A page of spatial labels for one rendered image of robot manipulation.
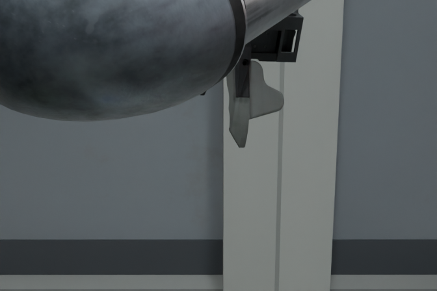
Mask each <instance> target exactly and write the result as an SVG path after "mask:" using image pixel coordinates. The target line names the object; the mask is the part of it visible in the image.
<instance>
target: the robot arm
mask: <svg viewBox="0 0 437 291"><path fill-rule="evenodd" d="M309 1H311V0H0V105H3V106H4V107H7V108H9V109H10V110H14V111H16V112H20V113H22V114H27V115H30V116H35V117H38V118H46V119H51V120H59V121H103V120H118V119H122V118H128V117H132V116H139V115H143V114H150V113H154V112H157V111H160V110H164V109H166V108H170V107H174V106H176V105H179V104H181V103H184V102H186V101H188V100H190V99H192V98H194V97H196V96H198V95H205V93H206V91H207V90H208V89H210V88H211V87H212V86H214V85H216V84H217V83H218V82H220V81H221V80H223V78H225V77H226V80H227V87H228V92H229V107H228V109H229V113H230V128H229V131H230V133H231V135H232V136H233V139H234V140H235V142H236V143H237V145H238V147H239V148H244V147H245V144H246V138H247V134H248V122H249V120H251V119H253V118H257V117H260V116H264V115H267V114H271V113H273V112H278V111H279V110H281V109H282V107H283V105H284V97H283V94H282V93H281V92H280V91H278V90H276V89H274V88H272V87H270V86H268V85H267V84H266V83H265V81H264V76H263V68H262V66H261V64H260V63H259V62H257V61H255V60H251V59H258V60H259V61H262V62H296V59H297V53H298V46H299V42H300V35H301V30H302V24H303V20H304V17H302V16H301V15H300V14H299V13H298V9H299V8H300V7H302V6H304V5H305V4H306V3H308V2H309ZM295 30H297V36H296V40H295V47H294V51H293V52H291V50H292V46H293V39H294V36H295V33H296V31H295Z"/></svg>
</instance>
